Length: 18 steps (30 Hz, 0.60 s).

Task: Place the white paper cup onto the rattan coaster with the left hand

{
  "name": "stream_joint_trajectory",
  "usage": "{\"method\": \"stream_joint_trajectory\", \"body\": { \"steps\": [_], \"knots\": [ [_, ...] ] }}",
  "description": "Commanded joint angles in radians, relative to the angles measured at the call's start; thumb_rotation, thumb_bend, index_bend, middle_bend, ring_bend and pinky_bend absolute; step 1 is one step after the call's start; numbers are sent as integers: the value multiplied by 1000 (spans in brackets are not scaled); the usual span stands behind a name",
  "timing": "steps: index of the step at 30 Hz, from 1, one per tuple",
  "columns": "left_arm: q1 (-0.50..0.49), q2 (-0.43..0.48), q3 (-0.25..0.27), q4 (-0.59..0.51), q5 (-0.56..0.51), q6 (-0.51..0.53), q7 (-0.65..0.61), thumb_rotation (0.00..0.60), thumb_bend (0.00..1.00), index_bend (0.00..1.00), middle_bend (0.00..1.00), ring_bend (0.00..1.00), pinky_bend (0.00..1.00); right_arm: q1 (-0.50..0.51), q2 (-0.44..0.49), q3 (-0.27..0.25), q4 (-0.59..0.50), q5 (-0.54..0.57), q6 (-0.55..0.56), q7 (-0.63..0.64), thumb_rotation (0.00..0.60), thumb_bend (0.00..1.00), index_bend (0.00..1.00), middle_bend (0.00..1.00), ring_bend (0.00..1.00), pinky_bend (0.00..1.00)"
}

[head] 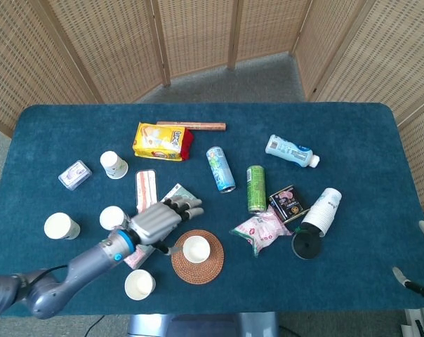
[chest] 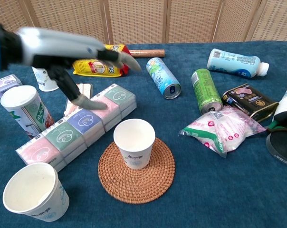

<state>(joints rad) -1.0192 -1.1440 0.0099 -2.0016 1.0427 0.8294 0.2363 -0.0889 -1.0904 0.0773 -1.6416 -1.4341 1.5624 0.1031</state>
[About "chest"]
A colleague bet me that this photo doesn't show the yellow Lipo biscuit bag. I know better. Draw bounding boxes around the yellow Lipo biscuit bag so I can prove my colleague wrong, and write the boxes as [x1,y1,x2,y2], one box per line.
[72,43,131,77]

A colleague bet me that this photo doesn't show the round woven rattan coaster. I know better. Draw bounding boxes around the round woven rattan coaster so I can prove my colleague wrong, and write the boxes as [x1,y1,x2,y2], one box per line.
[97,137,176,204]

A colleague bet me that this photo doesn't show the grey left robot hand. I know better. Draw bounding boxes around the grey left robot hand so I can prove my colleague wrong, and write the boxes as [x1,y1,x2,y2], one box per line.
[0,26,143,111]

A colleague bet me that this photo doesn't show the light blue bottle white cap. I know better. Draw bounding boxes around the light blue bottle white cap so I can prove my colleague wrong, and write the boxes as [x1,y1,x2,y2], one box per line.
[207,48,270,79]

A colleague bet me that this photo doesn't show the pink striped wafer packet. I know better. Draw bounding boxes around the pink striped wafer packet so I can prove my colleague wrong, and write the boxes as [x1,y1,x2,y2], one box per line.
[63,83,94,117]

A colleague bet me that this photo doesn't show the white paper cup floral print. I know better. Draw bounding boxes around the white paper cup floral print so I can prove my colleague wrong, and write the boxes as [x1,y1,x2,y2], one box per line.
[31,66,60,93]

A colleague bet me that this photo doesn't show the clear box with purple pack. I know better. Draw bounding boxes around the clear box with purple pack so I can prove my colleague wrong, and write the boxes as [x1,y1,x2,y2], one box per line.
[0,74,23,103]

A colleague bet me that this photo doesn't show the long pastel tissue multipack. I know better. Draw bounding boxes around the long pastel tissue multipack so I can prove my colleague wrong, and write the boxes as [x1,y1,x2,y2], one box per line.
[15,83,138,173]

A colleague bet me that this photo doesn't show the pink white plastic snack bag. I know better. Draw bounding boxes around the pink white plastic snack bag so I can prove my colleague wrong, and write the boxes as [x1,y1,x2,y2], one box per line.
[178,105,268,158]

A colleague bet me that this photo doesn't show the white paper cup blue print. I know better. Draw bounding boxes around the white paper cup blue print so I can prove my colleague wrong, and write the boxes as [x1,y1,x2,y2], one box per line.
[2,162,70,223]

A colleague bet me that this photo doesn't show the black luncheon meat tin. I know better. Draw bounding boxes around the black luncheon meat tin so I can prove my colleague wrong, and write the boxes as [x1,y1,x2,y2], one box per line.
[221,83,279,123]

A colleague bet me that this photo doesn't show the plain white paper cup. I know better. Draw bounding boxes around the plain white paper cup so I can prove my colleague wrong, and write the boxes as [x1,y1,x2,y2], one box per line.
[113,118,156,170]

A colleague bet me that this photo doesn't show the green drink can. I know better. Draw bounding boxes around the green drink can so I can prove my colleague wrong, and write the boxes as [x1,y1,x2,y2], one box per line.
[191,68,223,115]

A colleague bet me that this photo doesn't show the tall white lidded snack cup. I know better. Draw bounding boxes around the tall white lidded snack cup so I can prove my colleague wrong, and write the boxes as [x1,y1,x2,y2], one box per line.
[0,85,55,140]

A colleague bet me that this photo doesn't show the rattan folding screen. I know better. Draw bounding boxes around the rattan folding screen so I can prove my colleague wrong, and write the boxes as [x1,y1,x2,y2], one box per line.
[0,0,287,49]

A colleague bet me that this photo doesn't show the light blue drink can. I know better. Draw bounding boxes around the light blue drink can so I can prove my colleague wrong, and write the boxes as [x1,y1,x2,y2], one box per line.
[146,57,182,100]

